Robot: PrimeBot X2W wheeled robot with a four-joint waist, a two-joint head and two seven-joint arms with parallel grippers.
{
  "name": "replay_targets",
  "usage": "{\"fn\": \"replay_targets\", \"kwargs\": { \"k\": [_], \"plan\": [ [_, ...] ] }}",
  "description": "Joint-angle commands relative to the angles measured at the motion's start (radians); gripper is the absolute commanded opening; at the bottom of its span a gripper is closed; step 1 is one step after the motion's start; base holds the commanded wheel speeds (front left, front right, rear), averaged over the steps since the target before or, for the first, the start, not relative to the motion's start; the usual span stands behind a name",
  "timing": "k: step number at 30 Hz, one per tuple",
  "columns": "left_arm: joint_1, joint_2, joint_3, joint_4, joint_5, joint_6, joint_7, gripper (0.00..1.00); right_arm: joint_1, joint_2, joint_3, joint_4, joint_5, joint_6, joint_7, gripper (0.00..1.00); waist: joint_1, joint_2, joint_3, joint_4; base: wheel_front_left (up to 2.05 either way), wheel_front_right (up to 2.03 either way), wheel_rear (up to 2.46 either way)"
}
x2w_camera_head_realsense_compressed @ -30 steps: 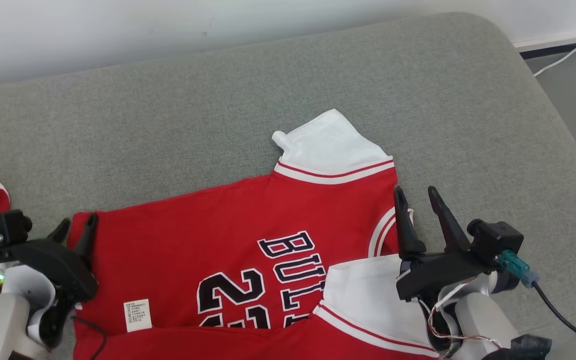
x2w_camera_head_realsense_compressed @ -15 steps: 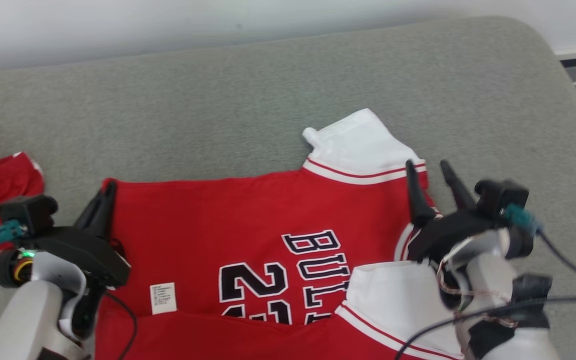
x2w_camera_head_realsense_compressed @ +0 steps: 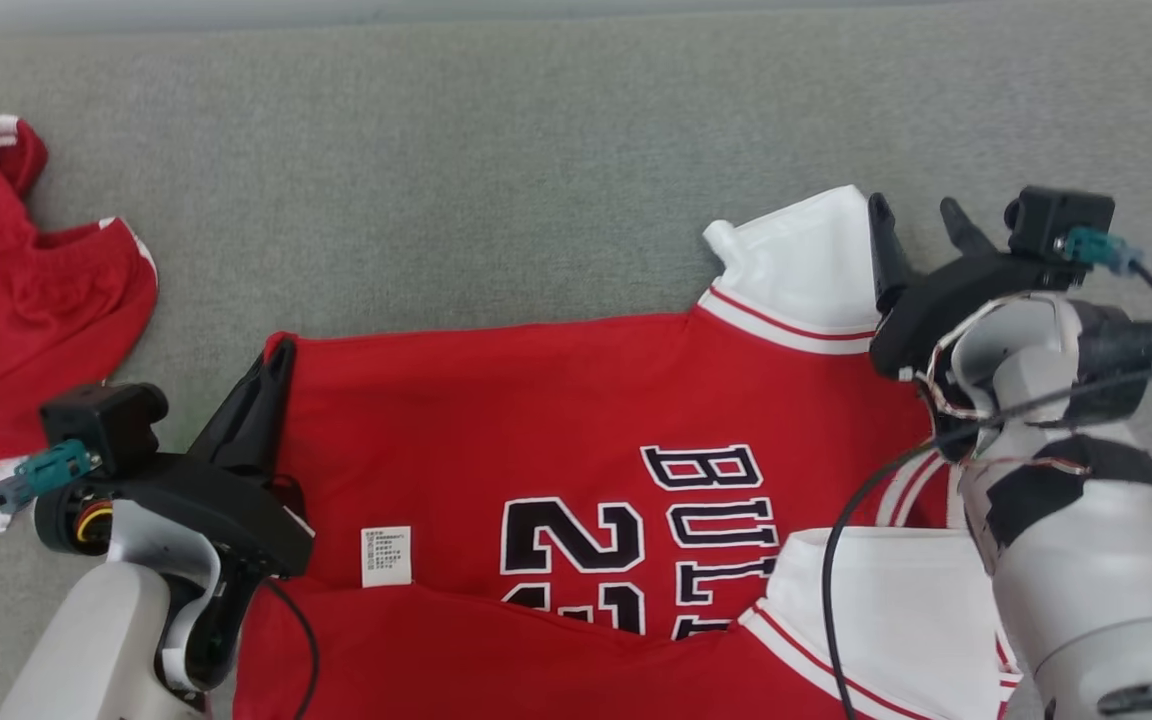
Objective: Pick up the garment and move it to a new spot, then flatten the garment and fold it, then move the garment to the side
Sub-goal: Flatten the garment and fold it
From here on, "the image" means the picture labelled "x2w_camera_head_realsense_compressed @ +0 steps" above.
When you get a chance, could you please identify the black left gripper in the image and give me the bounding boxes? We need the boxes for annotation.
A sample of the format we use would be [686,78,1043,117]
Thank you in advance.
[84,336,316,583]

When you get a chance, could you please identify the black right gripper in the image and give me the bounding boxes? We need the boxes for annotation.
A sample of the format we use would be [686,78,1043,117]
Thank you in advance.
[867,192,1069,382]

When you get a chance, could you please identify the red jersey with white sleeves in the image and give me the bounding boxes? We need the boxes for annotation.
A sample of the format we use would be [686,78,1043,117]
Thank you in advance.
[231,184,1024,720]

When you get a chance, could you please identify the black right camera cable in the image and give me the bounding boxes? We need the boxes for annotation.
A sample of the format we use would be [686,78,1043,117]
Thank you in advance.
[1054,227,1152,338]

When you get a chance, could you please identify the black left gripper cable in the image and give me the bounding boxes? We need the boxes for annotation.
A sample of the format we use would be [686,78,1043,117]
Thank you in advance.
[261,577,323,720]

